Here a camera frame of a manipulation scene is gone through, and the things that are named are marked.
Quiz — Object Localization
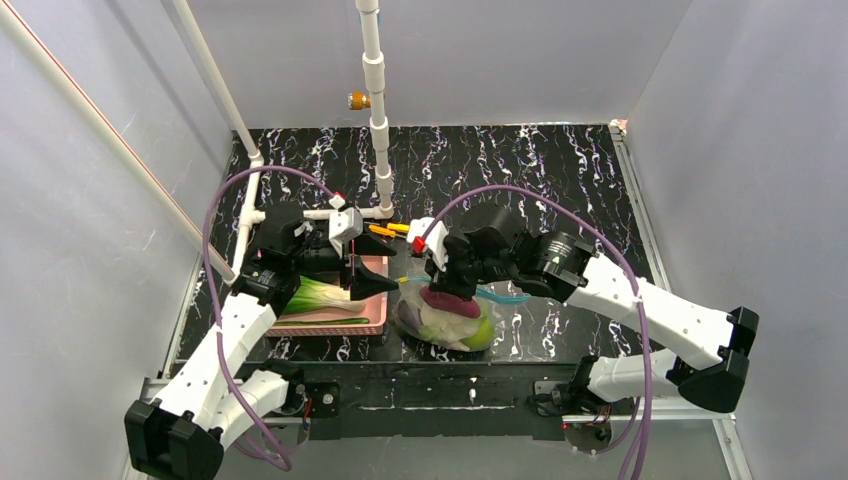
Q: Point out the red sweet potato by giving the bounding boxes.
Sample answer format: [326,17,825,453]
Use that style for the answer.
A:
[419,286,482,319]

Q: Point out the clear zip top bag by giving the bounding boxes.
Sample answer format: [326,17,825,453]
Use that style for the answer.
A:
[394,276,530,352]

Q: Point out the long purple eggplant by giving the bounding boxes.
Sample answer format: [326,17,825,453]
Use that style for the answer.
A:
[396,300,423,335]

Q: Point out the green pear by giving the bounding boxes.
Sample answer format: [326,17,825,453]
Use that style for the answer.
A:
[460,317,495,351]

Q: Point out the white green cabbage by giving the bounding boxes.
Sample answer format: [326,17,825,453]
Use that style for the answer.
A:
[419,306,479,345]

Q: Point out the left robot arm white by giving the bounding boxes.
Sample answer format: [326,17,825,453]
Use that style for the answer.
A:
[124,202,398,479]

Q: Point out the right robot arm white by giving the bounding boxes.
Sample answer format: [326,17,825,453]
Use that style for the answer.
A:
[409,203,759,413]

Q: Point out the pink plastic basket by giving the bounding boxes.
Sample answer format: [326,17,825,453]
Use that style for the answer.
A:
[266,293,388,337]

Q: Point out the white bok choy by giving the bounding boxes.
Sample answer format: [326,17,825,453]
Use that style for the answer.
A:
[282,276,366,315]

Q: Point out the brass pipe fitting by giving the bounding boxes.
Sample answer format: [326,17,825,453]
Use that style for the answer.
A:
[347,91,371,111]

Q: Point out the orange handle screwdriver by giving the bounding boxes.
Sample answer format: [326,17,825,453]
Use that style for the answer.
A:
[368,224,398,239]

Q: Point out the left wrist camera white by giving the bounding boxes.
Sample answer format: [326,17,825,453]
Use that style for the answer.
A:
[328,193,363,258]

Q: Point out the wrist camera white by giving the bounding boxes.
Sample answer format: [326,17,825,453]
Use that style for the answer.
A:
[328,193,363,258]
[406,217,449,272]

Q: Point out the yellow handle screwdriver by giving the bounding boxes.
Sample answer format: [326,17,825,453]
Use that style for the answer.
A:
[386,223,410,234]

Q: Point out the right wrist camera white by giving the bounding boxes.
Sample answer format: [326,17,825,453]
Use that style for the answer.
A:
[406,217,449,272]

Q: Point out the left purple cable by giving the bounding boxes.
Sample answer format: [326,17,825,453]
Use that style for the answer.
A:
[200,165,339,473]

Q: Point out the purple cable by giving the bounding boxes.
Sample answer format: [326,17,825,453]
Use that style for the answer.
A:
[423,185,654,480]
[200,165,339,473]

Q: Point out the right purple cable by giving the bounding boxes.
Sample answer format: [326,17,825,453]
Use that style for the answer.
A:
[423,185,654,480]

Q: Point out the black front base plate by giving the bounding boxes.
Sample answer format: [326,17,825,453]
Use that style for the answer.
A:
[299,361,575,440]

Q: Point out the white PVC pipe frame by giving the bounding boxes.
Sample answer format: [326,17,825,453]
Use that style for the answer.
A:
[0,0,397,283]

